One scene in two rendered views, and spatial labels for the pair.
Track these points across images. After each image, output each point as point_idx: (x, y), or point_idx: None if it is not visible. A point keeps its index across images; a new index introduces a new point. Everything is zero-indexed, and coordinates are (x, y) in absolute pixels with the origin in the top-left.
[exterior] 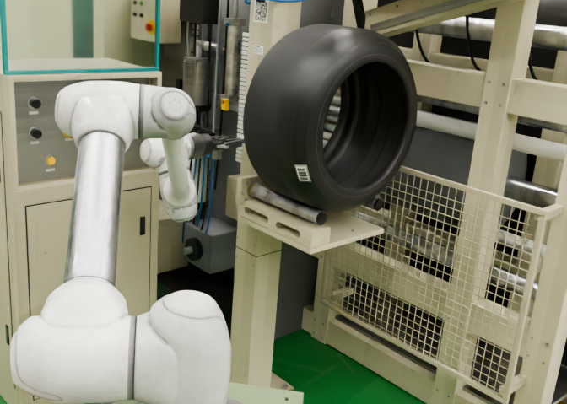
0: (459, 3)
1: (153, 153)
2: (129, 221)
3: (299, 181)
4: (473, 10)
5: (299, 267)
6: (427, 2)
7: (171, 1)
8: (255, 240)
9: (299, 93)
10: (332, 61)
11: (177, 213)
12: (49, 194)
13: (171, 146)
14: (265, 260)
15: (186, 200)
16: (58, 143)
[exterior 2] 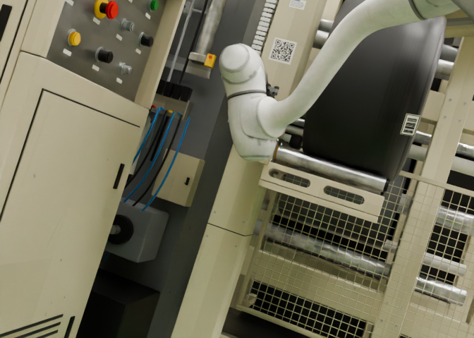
0: (462, 22)
1: (250, 61)
2: (112, 164)
3: (398, 135)
4: (466, 32)
5: (189, 272)
6: None
7: None
8: (246, 216)
9: (427, 37)
10: (443, 20)
11: (264, 147)
12: (68, 85)
13: (356, 39)
14: (245, 242)
15: (281, 130)
16: (86, 20)
